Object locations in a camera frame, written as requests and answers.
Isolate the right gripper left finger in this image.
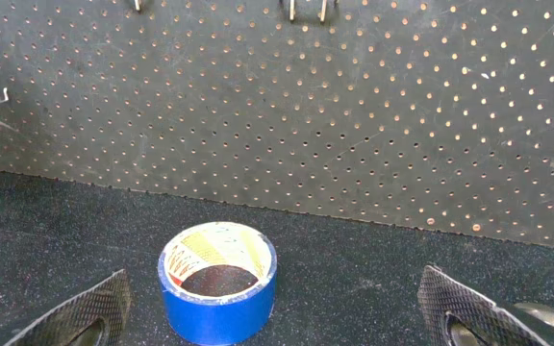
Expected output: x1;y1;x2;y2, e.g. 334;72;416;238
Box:
0;268;132;346

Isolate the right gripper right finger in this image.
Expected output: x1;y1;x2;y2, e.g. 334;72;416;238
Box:
416;264;554;346

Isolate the black pegboard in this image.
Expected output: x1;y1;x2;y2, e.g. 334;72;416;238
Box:
0;0;554;252

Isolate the silver metal tool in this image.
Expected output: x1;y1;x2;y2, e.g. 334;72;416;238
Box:
514;302;554;337

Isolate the roll of blue tape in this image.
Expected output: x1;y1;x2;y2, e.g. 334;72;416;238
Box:
157;220;278;346

